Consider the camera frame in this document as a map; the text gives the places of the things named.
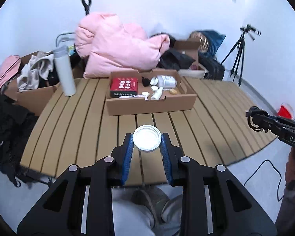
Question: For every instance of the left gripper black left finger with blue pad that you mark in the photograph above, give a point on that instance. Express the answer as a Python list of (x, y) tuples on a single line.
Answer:
[(80, 191)]

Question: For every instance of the white thermos bottle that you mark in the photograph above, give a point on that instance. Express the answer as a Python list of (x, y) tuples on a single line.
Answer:
[(64, 70)]

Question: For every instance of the white round jar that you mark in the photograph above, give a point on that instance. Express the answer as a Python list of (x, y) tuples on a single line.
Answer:
[(147, 138)]

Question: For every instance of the black camera tripod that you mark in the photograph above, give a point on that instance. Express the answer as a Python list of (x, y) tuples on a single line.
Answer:
[(240, 56)]

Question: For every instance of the red bucket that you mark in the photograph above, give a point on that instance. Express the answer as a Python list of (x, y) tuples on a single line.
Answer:
[(285, 111)]

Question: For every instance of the black jacket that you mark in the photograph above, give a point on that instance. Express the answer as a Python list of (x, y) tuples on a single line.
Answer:
[(174, 60)]

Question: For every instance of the cardboard box behind table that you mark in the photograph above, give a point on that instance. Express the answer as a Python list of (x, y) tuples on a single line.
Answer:
[(189, 48)]

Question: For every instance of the woven rattan basket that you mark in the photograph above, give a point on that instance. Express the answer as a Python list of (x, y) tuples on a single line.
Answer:
[(201, 40)]

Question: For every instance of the blue cloth bag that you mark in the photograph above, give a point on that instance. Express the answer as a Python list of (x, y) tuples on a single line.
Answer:
[(215, 40)]

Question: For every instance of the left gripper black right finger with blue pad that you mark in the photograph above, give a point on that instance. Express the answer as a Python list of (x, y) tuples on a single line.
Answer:
[(212, 193)]

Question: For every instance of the white squeeze bottle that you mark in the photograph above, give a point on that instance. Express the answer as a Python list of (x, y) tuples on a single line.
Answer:
[(157, 94)]

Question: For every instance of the large cardboard box left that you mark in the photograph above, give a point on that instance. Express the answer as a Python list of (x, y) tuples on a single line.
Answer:
[(35, 100)]

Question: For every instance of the small wooden block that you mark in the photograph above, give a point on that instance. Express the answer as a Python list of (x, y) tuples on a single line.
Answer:
[(173, 91)]

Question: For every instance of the grey shoe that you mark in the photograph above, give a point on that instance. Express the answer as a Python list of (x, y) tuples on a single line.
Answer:
[(154, 199)]

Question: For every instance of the pink duvet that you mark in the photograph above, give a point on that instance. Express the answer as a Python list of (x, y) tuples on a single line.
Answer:
[(108, 45)]

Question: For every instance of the pink white flat packet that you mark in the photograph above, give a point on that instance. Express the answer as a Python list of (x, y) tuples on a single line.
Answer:
[(132, 96)]

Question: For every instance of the black clothes pile left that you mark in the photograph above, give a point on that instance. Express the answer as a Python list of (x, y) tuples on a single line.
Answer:
[(16, 125)]

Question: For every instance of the beige crumpled clothes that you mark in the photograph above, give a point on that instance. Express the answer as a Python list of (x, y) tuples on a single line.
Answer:
[(38, 67)]

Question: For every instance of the large white pill jar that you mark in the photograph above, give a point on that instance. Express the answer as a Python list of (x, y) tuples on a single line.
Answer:
[(164, 81)]

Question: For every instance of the red box white characters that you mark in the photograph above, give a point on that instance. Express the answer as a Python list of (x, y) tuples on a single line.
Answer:
[(123, 87)]

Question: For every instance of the white round lid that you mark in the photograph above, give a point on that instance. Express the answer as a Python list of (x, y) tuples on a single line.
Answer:
[(154, 88)]

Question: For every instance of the metal folding chair frame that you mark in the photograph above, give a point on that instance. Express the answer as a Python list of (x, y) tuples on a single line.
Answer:
[(65, 39)]

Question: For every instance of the small black object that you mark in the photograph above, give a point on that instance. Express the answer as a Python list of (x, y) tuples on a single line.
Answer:
[(145, 82)]

